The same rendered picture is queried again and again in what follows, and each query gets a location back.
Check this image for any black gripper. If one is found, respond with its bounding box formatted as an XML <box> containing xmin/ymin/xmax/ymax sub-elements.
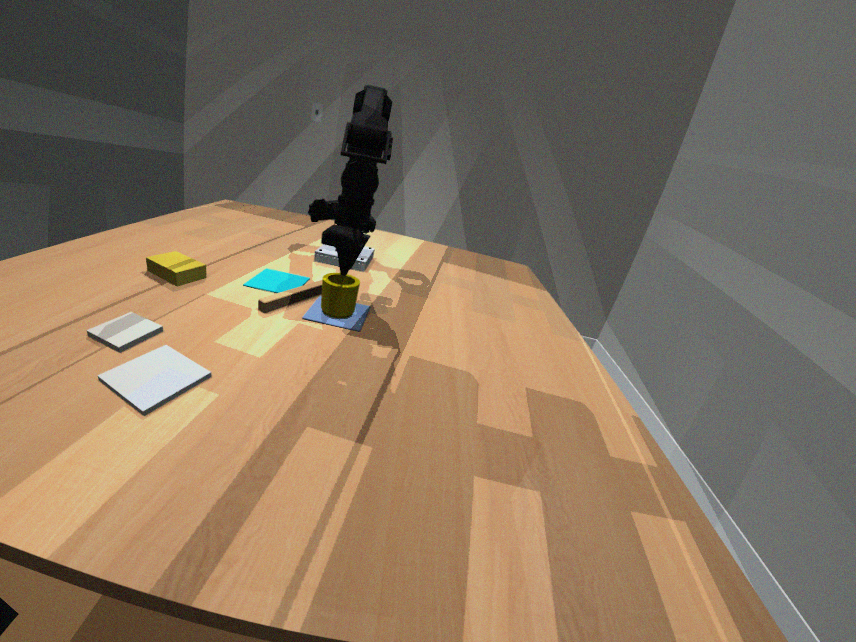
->
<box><xmin>321</xmin><ymin>189</ymin><xmax>376</xmax><ymax>276</ymax></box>

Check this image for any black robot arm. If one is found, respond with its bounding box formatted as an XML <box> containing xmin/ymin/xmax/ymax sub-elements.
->
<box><xmin>308</xmin><ymin>84</ymin><xmax>393</xmax><ymax>225</ymax></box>

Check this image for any yellow rectangular block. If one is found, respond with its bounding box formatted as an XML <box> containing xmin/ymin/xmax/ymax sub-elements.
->
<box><xmin>146</xmin><ymin>251</ymin><xmax>207</xmax><ymax>287</ymax></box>

